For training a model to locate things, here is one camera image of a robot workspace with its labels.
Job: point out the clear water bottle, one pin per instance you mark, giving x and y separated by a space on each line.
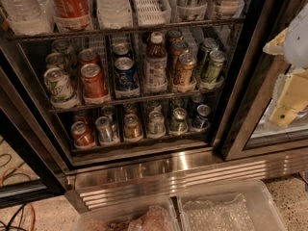
30 17

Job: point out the red cola bottle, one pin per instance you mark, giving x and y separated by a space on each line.
72 15

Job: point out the lower blue can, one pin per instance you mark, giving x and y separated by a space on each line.
201 117

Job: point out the rear blue pepsi can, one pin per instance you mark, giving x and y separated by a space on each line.
121 50

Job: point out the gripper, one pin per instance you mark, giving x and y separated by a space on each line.
297 43

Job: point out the gold brown can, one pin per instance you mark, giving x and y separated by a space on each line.
183 74
176 49

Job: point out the front blue pepsi can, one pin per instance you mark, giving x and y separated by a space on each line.
126 79

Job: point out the white empty shelf tray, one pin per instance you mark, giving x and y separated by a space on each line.
152 12

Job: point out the clear plastic bin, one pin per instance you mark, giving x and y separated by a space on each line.
244 205
140 214

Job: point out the front green can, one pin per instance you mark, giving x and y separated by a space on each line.
213 68

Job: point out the front gold brown can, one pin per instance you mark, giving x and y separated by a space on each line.
183 74

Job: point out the lower green can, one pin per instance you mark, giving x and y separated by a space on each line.
178 124

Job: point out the lower orange can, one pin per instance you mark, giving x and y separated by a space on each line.
82 135

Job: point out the brown tea bottle white cap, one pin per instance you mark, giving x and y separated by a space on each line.
155 62

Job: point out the front orange soda can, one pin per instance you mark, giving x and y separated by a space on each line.
95 88

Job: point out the fridge right glass door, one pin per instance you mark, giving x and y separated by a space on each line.
254 88

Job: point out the wire shelf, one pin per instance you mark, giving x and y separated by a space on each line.
163 96
128 30

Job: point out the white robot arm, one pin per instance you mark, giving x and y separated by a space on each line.
296 43

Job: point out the right clear plastic bin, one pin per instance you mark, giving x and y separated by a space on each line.
244 205

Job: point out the middle wire shelf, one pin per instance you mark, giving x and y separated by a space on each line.
163 96

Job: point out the lower gold can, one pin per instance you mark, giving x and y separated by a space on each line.
132 128

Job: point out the orange soda can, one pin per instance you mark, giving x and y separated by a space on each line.
89 56
95 88

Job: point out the middle gold brown can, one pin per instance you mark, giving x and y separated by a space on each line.
176 49

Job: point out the left clear plastic bin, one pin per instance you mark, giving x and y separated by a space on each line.
140 214

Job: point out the rear green can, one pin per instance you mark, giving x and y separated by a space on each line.
205 47

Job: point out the blue pepsi can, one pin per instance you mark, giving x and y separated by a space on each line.
121 50
126 79

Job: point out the green white 7up can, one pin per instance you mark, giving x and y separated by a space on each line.
63 95

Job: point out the rear orange soda can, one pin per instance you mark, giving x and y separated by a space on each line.
89 56

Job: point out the steel fridge bottom grille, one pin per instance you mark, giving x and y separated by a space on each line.
101 186

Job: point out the upper wire shelf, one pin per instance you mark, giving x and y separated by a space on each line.
128 30

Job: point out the middle 7up can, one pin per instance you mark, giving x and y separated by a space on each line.
56 59

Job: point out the lower white silver can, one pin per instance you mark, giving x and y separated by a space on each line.
156 125

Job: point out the striped tall can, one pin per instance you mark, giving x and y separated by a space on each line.
191 10

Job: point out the fridge left open door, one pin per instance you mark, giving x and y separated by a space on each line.
29 171

